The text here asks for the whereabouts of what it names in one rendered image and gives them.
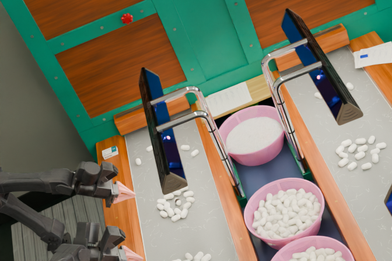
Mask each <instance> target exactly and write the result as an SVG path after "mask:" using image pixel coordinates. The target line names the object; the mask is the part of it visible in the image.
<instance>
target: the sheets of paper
mask: <svg viewBox="0 0 392 261"><path fill-rule="evenodd" d="M205 100H206V103H207V105H208V108H209V110H210V112H211V114H212V117H215V116H217V115H220V114H222V113H224V112H226V111H228V110H231V109H234V108H236V107H238V106H241V105H243V104H245V103H248V102H250V101H252V98H251V96H250V93H249V90H248V88H247V85H246V82H243V83H242V82H241V83H239V84H237V85H235V86H232V87H230V88H227V89H224V90H221V91H219V92H216V93H214V94H211V95H209V96H208V97H207V98H206V99H205Z"/></svg>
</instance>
